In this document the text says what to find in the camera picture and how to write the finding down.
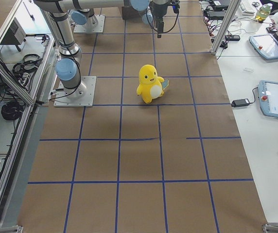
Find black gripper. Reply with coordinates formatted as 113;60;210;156
152;0;180;38

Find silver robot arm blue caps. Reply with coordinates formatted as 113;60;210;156
34;0;150;99

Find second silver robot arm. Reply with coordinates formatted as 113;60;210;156
71;0;180;38

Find brown cardboard box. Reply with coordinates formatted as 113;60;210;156
119;7;141;20

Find yellow plush toy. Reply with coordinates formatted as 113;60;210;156
136;65;169;104

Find small black device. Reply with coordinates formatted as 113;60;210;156
225;35;240;41

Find yellow liquid plastic bottle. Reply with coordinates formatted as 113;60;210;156
255;3;273;23

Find upper blue teach pendant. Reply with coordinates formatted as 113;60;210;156
249;34;278;60

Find blue teach pendant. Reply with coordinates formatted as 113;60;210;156
249;34;278;60
258;80;278;118

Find black power adapter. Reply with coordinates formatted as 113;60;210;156
231;99;250;108

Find lower blue teach pendant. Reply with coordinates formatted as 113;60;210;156
258;80;278;118

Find brown paper mat blue grid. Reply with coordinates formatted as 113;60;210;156
17;0;266;233

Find grey control box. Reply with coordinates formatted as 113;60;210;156
0;17;26;52

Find aluminium frame post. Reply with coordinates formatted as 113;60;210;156
210;0;241;55

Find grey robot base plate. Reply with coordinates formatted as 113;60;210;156
54;76;96;107

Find black cable bundle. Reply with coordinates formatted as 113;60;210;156
13;53;43;73

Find coiled black cable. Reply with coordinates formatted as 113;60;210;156
0;100;24;121

